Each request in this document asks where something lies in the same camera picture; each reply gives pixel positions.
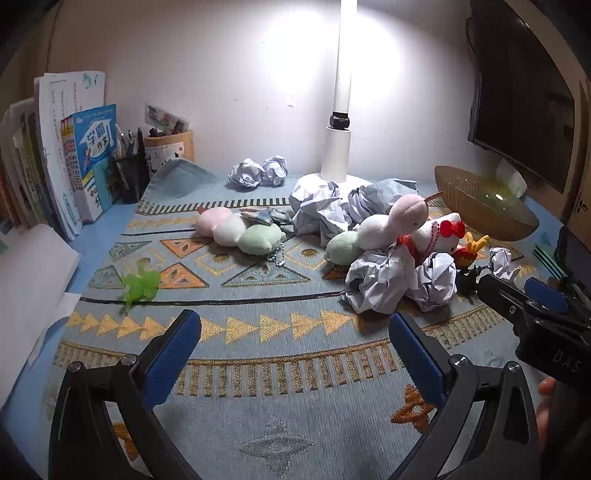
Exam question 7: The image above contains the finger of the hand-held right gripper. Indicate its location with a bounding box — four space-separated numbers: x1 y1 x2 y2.
525 277 570 315
477 273 555 334

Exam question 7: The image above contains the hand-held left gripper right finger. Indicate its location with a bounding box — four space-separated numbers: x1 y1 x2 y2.
388 311 542 480

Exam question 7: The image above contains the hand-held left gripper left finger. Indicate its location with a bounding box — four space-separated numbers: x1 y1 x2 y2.
48 309 204 480

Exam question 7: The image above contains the small paper ball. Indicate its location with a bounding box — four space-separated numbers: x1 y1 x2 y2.
488 247 520 282

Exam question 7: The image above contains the small red yellow toy figure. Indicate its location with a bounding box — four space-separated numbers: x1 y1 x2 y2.
452 232 492 297

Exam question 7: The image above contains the white paper ball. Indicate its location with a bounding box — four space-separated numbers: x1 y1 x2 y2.
290 175 354 247
261 155 288 186
406 253 458 312
228 158 266 190
344 247 416 315

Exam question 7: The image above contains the white cat plush red bow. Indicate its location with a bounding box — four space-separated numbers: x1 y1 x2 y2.
397 213 466 268

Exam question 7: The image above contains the brown wicker bowl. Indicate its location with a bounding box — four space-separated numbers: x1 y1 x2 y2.
434 165 540 241

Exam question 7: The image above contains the pink white green dango plush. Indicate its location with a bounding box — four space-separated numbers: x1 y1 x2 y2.
324 191 445 267
194 207 288 267

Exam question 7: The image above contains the blue plaid fabric bow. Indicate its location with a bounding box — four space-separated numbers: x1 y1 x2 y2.
240 205 296 236

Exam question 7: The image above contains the person's right hand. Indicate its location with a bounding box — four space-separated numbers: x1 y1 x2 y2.
536 377 557 452

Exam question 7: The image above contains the white tissue pack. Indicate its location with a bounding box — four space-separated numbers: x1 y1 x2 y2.
496 159 528 197

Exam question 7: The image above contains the blue patterned woven mat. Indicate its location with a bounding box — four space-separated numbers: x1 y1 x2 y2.
44 159 568 480

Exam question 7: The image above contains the black mesh pen holder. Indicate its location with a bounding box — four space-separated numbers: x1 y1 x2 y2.
111 154 151 204

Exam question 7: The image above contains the black monitor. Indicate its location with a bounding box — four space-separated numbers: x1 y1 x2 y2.
466 0 578 195

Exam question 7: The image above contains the round wooden pen holder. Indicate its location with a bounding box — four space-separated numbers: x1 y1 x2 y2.
144 130 195 174

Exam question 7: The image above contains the white desk lamp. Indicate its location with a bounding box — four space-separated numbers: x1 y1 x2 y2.
300 0 384 190

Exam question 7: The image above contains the bundle of pens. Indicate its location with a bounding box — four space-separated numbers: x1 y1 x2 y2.
113 124 146 160

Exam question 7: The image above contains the colourful printed card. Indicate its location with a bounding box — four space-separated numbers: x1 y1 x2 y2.
145 104 191 134

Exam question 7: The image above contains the row of upright books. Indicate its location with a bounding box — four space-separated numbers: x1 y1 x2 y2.
0 70 118 243

